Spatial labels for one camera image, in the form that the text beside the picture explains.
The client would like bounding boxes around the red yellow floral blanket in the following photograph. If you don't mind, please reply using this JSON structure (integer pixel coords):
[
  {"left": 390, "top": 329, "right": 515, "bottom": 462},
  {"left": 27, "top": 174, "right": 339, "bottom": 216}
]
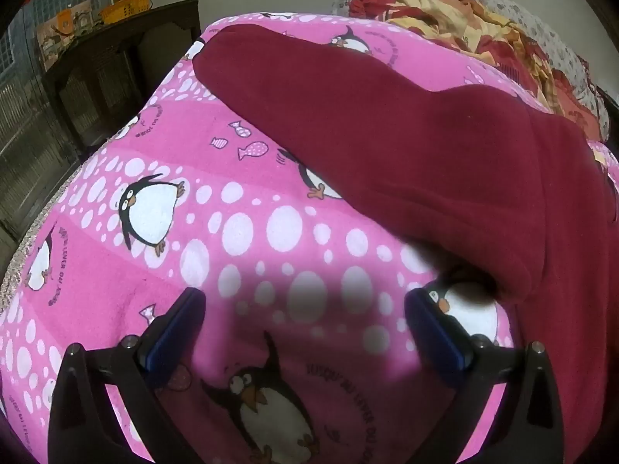
[{"left": 348, "top": 0, "right": 619, "bottom": 179}]

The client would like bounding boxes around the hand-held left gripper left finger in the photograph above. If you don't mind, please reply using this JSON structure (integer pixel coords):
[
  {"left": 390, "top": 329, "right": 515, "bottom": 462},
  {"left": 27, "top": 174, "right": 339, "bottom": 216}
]
[{"left": 47, "top": 286, "right": 214, "bottom": 464}]

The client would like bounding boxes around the maroon sweater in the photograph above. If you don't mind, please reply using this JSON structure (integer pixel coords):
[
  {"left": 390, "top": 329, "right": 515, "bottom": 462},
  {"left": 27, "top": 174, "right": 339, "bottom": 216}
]
[{"left": 192, "top": 24, "right": 619, "bottom": 464}]

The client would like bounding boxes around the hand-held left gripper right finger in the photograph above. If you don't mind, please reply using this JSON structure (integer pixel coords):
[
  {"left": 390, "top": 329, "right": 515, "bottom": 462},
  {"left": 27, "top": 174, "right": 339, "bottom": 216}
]
[{"left": 404, "top": 286, "right": 566, "bottom": 464}]

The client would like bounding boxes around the window grille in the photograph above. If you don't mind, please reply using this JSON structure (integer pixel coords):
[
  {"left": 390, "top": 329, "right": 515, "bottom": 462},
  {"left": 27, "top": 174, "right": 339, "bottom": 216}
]
[{"left": 0, "top": 0, "right": 113, "bottom": 107}]

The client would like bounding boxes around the yellow plastic basket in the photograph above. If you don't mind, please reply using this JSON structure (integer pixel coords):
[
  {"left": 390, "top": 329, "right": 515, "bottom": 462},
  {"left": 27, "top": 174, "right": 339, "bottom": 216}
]
[{"left": 98, "top": 0, "right": 152, "bottom": 25}]

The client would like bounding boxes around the pink penguin print blanket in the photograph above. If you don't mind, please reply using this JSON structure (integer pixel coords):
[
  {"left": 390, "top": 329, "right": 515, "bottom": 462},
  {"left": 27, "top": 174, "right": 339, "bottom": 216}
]
[{"left": 0, "top": 12, "right": 619, "bottom": 464}]

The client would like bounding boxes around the dark wooden cabinet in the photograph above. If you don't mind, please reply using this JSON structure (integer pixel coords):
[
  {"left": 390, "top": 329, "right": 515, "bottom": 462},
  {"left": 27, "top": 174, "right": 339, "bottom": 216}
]
[{"left": 41, "top": 0, "right": 201, "bottom": 152}]

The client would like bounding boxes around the printed cardboard box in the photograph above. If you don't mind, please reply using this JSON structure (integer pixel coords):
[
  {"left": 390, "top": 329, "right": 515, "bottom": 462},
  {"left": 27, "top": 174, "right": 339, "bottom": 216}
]
[{"left": 36, "top": 0, "right": 96, "bottom": 71}]

